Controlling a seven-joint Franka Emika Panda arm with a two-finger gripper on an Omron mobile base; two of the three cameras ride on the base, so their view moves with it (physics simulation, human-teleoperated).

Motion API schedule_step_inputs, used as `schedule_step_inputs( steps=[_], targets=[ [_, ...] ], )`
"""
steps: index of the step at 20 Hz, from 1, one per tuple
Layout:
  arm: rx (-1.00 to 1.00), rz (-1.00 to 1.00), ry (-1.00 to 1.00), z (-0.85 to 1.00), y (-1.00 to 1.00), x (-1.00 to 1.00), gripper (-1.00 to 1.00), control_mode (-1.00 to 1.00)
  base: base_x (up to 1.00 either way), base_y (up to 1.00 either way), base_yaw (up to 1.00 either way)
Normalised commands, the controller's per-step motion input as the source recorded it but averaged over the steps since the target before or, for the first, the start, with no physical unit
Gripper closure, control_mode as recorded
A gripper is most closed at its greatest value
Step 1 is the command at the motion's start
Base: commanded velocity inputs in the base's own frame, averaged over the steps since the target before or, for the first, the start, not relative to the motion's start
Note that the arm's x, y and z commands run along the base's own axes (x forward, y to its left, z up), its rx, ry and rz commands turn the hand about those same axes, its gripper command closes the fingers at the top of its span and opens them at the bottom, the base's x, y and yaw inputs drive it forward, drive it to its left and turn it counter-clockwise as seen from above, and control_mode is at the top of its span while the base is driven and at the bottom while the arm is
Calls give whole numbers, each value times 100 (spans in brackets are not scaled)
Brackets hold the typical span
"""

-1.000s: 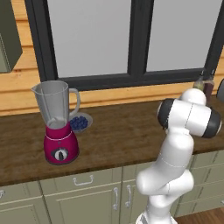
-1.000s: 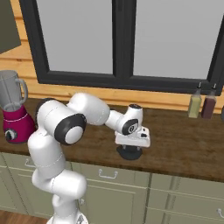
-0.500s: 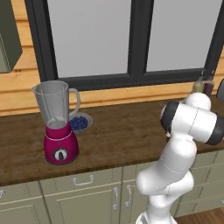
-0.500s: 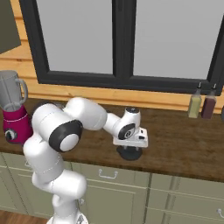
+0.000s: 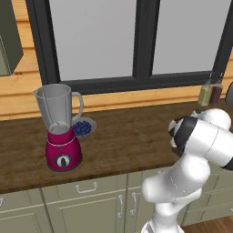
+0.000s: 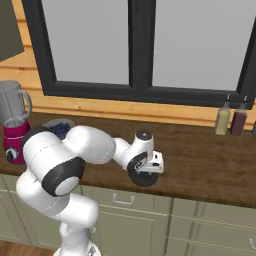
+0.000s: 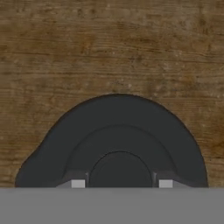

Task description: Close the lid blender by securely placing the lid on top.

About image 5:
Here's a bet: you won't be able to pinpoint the grey bowl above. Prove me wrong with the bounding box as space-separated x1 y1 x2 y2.
71 116 97 139

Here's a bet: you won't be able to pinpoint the olive green wall cupboard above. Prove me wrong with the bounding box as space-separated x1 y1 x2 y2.
0 0 25 77

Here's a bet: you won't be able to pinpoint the blueberries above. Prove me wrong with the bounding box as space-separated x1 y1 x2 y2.
72 120 93 137

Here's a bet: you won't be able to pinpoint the magenta blender with clear jar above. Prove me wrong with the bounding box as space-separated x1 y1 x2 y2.
32 83 85 173

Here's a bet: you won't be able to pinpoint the dark red bottle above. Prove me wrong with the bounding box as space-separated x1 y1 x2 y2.
210 72 224 106

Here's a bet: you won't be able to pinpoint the dark grey round object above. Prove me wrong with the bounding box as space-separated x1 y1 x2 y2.
225 86 233 107

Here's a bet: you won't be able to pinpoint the sage green cupboard door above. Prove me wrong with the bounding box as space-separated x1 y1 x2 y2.
0 203 53 233
45 188 127 233
124 185 160 233

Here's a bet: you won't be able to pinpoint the silver cupboard door handle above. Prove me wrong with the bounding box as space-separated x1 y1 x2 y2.
116 194 125 219
129 191 138 218

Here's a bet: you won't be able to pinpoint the black framed window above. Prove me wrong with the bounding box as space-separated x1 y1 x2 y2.
25 0 233 96

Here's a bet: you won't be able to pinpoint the wide sage green drawer front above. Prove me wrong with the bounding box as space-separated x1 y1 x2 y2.
40 173 128 196

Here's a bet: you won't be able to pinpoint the sage green cupboard run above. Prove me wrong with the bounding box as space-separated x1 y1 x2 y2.
181 165 233 227

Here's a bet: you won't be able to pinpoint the yellow-green bottle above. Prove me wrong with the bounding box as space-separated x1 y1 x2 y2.
198 72 213 107

